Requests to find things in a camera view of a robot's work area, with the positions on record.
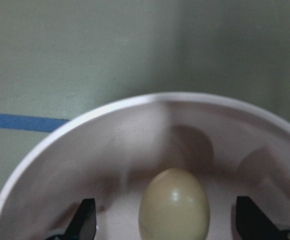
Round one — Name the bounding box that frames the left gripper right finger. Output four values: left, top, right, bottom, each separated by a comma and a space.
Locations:
236, 196, 285, 240

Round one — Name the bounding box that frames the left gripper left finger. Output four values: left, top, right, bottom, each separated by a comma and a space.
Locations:
57, 198, 96, 240

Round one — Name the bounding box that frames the brown egg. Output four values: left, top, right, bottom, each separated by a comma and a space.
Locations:
138, 168, 210, 240

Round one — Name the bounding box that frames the pink bowl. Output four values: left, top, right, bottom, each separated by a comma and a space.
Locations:
0, 92, 290, 240

